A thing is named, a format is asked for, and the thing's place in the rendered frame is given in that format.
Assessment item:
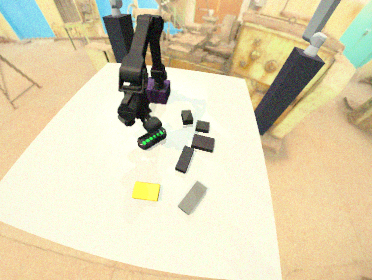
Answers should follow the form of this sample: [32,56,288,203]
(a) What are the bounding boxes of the yellow flat block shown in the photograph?
[132,181,161,201]

